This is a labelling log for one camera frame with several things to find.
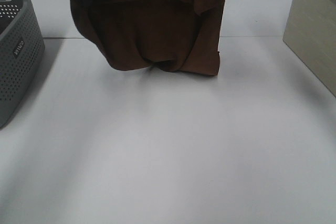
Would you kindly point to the brown towel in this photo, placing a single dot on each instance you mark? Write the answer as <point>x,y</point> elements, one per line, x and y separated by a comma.
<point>172,35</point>

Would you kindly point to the grey perforated plastic basket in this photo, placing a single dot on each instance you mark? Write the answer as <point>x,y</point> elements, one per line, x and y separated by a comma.
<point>22,49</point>

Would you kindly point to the beige wooden box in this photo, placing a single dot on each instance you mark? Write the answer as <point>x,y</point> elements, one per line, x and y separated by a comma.
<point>310,34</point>

